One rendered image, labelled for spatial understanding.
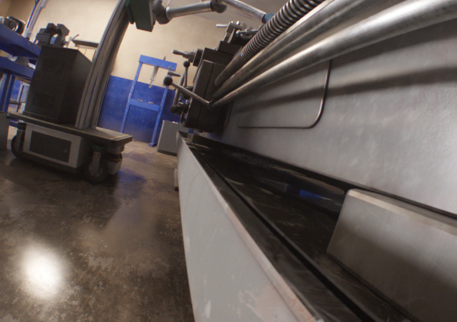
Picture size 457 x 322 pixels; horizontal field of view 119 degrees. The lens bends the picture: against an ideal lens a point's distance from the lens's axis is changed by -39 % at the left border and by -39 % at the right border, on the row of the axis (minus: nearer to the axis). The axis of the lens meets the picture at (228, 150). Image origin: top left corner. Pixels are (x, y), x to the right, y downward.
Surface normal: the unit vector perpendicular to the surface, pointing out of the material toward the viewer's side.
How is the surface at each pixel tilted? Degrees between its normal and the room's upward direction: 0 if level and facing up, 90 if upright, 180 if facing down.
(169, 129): 90
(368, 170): 90
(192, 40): 90
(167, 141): 90
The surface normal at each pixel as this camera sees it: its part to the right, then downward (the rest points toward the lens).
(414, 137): -0.94, -0.23
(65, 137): 0.27, 0.11
